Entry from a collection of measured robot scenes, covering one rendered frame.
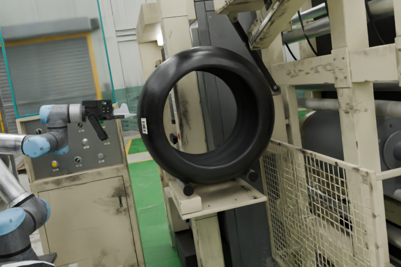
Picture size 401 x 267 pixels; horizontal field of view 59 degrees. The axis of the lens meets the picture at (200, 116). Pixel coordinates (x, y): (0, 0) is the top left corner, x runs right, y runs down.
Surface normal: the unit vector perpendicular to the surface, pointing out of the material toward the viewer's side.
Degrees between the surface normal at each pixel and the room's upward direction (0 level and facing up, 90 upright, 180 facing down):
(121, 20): 90
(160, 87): 83
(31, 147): 90
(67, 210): 90
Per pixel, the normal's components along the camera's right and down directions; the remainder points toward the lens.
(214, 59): 0.22, -0.11
